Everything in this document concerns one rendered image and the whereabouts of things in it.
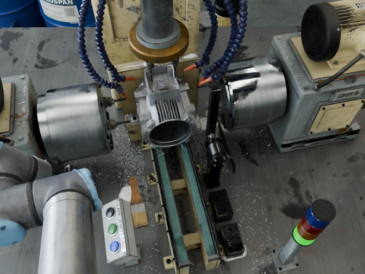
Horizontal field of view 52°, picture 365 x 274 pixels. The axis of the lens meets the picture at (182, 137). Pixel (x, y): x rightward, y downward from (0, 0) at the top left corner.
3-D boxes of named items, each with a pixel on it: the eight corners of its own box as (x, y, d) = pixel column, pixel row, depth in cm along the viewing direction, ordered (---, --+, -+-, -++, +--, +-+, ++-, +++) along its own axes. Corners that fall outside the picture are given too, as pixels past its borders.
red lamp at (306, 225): (297, 216, 101) (302, 209, 98) (318, 211, 102) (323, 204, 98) (306, 237, 98) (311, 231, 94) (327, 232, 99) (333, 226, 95)
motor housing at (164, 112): (137, 110, 147) (131, 77, 131) (184, 103, 149) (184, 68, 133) (145, 153, 136) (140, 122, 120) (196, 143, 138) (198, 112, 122)
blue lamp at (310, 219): (302, 209, 98) (307, 202, 94) (323, 204, 98) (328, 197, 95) (311, 231, 94) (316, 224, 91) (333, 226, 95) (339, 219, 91)
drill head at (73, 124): (21, 126, 143) (-6, 81, 122) (117, 110, 147) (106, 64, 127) (20, 184, 129) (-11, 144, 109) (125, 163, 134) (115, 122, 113)
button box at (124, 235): (111, 210, 114) (99, 206, 110) (130, 201, 112) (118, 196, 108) (118, 266, 105) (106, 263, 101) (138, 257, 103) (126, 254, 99)
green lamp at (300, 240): (289, 228, 109) (293, 222, 105) (308, 223, 110) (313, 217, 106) (297, 248, 106) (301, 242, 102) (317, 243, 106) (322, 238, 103)
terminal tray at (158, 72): (144, 82, 134) (143, 68, 128) (173, 78, 136) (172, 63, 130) (150, 108, 128) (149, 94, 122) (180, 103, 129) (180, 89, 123)
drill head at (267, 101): (190, 97, 151) (192, 51, 130) (285, 81, 156) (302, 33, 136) (206, 148, 138) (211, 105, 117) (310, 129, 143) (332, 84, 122)
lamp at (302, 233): (293, 222, 105) (297, 216, 101) (313, 217, 106) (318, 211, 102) (301, 242, 102) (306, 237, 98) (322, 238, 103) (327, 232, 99)
